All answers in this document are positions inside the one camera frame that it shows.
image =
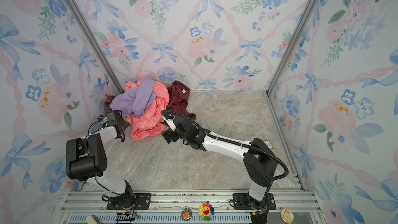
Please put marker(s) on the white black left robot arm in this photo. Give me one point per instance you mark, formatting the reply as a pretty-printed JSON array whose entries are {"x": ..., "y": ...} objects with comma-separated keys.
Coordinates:
[{"x": 86, "y": 161}]

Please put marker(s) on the white object at bottom edge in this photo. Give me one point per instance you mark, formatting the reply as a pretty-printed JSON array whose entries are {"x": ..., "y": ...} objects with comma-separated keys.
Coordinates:
[{"x": 92, "y": 220}]

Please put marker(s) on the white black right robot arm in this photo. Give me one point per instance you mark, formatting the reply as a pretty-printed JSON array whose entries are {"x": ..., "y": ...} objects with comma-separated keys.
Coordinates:
[{"x": 258, "y": 159}]

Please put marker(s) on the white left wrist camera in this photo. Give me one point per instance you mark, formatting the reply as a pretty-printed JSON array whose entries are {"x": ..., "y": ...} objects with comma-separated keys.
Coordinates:
[{"x": 102, "y": 119}]

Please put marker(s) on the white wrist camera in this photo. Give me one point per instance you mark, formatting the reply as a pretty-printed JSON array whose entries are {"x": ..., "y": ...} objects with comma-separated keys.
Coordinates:
[
  {"x": 102, "y": 119},
  {"x": 168, "y": 119}
]

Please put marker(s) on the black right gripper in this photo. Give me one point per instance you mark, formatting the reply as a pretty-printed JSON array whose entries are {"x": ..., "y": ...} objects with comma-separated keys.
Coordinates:
[{"x": 171, "y": 134}]

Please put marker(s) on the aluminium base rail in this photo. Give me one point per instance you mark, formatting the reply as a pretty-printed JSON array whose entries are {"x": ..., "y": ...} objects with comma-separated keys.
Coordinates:
[{"x": 166, "y": 206}]

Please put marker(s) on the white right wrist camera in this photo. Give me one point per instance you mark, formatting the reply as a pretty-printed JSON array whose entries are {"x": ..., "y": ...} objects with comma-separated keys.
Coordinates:
[{"x": 168, "y": 119}]

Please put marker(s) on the rainbow smiling flower toy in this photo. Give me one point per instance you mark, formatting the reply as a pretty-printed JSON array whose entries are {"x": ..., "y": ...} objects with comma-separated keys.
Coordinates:
[{"x": 206, "y": 212}]

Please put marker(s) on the plaid tartan cloth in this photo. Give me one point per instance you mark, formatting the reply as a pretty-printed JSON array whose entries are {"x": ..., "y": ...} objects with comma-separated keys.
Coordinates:
[{"x": 108, "y": 102}]

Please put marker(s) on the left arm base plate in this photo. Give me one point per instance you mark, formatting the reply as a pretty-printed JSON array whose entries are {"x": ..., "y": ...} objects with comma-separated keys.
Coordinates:
[{"x": 140, "y": 200}]

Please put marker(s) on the small card on table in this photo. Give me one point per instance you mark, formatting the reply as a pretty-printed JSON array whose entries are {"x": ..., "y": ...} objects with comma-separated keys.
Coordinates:
[{"x": 269, "y": 144}]

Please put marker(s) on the aluminium corner post right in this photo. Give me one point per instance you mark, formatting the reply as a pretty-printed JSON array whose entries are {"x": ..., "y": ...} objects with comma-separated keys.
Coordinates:
[{"x": 301, "y": 25}]

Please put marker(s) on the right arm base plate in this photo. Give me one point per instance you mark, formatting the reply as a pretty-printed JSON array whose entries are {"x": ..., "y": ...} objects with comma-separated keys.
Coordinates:
[{"x": 241, "y": 201}]

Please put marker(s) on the lavender purple cloth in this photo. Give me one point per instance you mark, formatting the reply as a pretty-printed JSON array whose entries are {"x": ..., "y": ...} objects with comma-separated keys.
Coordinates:
[{"x": 135, "y": 100}]

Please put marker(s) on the pink patterned cloth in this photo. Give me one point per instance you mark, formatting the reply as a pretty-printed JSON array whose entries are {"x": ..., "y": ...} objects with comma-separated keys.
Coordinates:
[{"x": 149, "y": 124}]

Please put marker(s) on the maroon cloth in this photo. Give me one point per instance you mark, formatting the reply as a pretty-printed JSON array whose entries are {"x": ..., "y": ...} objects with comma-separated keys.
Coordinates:
[{"x": 179, "y": 94}]

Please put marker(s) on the round beige disc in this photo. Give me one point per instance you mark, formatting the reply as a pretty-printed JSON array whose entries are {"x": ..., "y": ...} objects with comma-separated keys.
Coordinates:
[{"x": 287, "y": 216}]

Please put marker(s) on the aluminium corner post left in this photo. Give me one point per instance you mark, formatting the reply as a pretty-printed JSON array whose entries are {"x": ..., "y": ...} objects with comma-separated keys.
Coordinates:
[{"x": 90, "y": 37}]

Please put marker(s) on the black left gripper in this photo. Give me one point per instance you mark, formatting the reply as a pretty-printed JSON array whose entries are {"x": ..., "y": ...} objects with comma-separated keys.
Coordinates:
[{"x": 124, "y": 123}]

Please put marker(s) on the aluminium corner post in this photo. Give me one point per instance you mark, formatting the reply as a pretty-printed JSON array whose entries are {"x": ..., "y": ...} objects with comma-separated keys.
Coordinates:
[
  {"x": 301, "y": 25},
  {"x": 90, "y": 37}
]

